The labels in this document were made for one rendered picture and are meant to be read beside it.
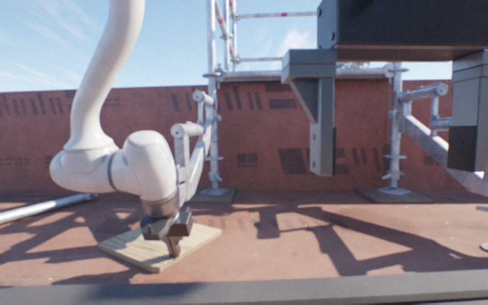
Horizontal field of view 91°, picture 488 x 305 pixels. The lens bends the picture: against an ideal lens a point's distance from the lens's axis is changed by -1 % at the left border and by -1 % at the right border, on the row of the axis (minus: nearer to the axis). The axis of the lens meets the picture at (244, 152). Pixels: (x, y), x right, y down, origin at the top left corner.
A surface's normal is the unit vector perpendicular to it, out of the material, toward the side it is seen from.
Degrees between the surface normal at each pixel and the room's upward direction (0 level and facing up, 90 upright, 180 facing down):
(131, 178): 112
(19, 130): 90
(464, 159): 90
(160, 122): 90
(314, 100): 90
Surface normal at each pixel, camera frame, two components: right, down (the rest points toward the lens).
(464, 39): 0.04, 0.09
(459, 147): -1.00, 0.02
